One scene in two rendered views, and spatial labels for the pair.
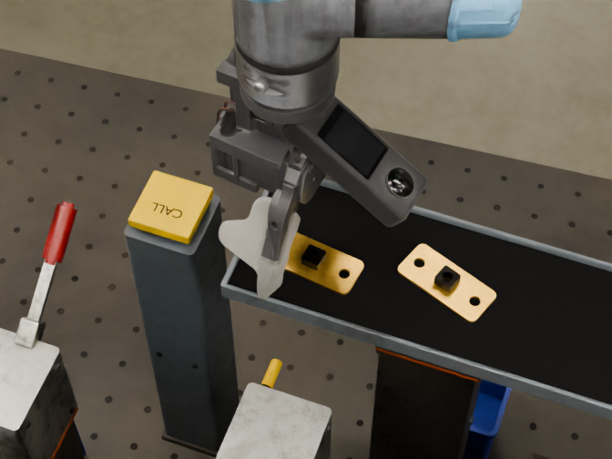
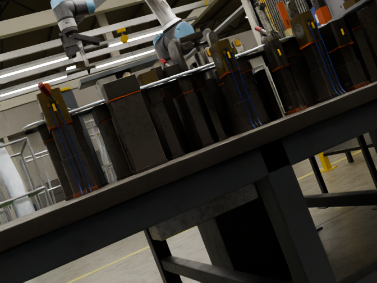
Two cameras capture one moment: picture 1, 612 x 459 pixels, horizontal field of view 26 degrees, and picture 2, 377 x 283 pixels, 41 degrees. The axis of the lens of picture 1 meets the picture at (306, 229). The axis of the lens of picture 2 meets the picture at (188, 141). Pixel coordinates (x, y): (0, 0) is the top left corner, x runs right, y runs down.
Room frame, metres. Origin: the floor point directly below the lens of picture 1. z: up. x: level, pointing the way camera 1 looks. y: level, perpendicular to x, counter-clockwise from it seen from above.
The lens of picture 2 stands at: (-1.36, 1.10, 0.72)
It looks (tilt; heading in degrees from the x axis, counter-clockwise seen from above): 1 degrees up; 323
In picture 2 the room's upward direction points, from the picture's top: 21 degrees counter-clockwise
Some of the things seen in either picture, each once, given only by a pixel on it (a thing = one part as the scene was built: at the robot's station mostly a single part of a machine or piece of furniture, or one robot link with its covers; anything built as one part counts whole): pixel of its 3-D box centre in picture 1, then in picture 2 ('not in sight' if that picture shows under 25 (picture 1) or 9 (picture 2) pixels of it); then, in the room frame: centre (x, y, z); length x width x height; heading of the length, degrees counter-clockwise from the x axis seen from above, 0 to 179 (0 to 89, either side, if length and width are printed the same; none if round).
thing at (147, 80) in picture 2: not in sight; (160, 117); (0.42, -0.13, 0.89); 0.12 x 0.08 x 0.38; 160
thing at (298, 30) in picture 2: not in sight; (317, 56); (-0.15, -0.53, 0.87); 0.12 x 0.07 x 0.35; 160
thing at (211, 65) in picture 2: not in sight; (192, 73); (0.20, -0.20, 1.00); 1.38 x 0.22 x 0.02; 70
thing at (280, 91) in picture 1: (285, 59); (68, 26); (0.63, 0.01, 1.42); 0.08 x 0.08 x 0.05
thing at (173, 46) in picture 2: not in sight; (207, 87); (0.36, -0.39, 0.95); 0.18 x 0.13 x 0.49; 70
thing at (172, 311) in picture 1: (189, 331); (82, 140); (0.68, 0.12, 0.92); 0.08 x 0.08 x 0.44; 70
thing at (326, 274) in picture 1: (313, 258); not in sight; (0.62, -0.01, 1.17); 0.08 x 0.04 x 0.01; 62
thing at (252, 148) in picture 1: (280, 122); (72, 43); (0.63, 0.02, 1.34); 0.09 x 0.08 x 0.12; 62
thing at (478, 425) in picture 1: (457, 402); not in sight; (0.69, -0.18, 0.75); 0.11 x 0.10 x 0.09; 70
